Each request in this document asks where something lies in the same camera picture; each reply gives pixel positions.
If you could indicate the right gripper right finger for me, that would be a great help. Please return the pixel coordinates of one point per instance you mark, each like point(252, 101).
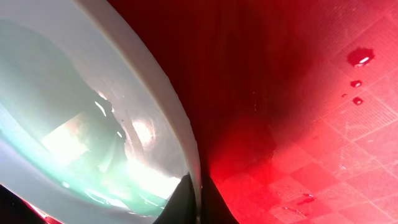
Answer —
point(214, 210)

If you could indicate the red plastic tray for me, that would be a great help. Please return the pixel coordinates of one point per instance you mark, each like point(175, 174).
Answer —
point(293, 104)

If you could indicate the light blue plate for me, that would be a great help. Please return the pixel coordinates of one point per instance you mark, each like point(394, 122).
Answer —
point(92, 130)

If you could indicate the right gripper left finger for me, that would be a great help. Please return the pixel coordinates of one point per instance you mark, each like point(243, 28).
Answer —
point(181, 208)

